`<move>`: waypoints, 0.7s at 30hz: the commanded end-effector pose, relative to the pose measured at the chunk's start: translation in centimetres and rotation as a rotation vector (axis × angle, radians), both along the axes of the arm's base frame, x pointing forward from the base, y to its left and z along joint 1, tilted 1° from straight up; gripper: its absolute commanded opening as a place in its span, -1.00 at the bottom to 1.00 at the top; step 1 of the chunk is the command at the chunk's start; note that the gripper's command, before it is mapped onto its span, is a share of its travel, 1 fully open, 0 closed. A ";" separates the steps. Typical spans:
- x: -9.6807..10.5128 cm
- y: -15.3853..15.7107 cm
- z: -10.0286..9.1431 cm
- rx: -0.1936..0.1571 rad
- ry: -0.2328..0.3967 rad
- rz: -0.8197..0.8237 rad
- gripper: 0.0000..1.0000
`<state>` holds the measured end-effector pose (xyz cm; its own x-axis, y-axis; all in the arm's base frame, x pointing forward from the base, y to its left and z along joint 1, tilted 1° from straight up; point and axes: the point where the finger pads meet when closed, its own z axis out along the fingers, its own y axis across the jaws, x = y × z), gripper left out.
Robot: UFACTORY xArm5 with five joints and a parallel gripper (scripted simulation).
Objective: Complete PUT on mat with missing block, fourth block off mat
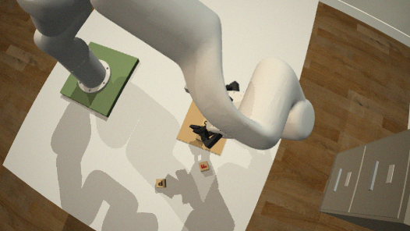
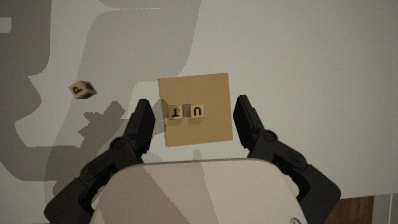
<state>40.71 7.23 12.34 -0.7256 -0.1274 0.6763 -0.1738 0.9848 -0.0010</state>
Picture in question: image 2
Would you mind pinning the tan mat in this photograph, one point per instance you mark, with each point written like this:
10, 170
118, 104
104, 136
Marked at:
212, 90

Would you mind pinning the tan letter block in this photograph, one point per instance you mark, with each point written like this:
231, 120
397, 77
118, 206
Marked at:
82, 90
175, 112
197, 110

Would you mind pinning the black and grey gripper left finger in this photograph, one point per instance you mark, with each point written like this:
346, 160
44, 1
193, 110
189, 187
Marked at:
73, 204

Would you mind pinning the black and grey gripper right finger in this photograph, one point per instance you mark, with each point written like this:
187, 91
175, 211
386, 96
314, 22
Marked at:
318, 195

